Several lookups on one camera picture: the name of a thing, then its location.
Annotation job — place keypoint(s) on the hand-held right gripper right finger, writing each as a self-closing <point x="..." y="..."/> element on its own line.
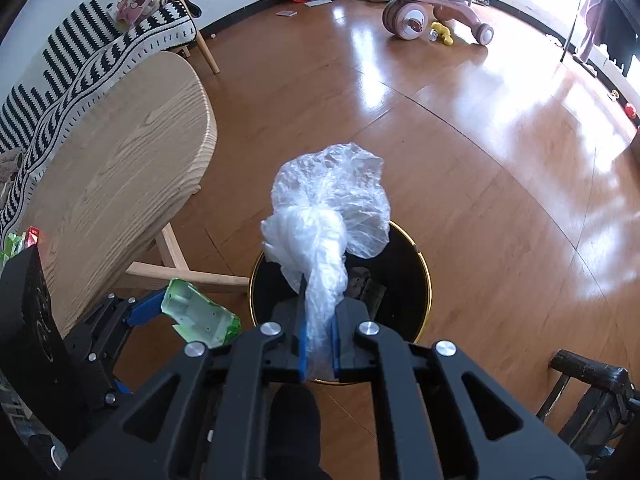
<point x="336" y="345"/>

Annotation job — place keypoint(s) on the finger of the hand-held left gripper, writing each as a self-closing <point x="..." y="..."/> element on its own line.
<point x="121" y="389"/>
<point x="142" y="307"/>

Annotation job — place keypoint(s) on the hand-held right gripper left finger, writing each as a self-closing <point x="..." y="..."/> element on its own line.
<point x="301" y="345"/>

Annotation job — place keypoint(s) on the black chair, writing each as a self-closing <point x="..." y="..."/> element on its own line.
<point x="595" y="385"/>

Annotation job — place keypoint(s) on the beige dotted clothing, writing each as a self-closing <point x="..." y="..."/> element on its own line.
<point x="9" y="165"/>

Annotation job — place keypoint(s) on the yellow toy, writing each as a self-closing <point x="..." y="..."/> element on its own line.
<point x="442" y="34"/>

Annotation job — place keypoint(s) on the red snack wrapper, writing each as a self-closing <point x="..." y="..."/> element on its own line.
<point x="33" y="236"/>

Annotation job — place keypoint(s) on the dark hanging clothing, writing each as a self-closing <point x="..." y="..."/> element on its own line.
<point x="617" y="25"/>

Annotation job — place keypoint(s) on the wooden table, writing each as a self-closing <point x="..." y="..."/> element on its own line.
<point x="125" y="160"/>

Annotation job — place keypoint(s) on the pink tricycle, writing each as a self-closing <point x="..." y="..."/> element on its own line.
<point x="425" y="5"/>

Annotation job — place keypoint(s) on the white plastic bag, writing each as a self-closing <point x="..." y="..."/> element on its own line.
<point x="325" y="195"/>

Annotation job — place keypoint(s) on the black trash bin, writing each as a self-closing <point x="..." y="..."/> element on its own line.
<point x="402" y="285"/>

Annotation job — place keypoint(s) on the black white striped blanket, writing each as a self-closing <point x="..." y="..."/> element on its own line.
<point x="85" y="60"/>

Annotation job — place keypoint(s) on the green carton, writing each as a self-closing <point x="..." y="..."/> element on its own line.
<point x="200" y="317"/>

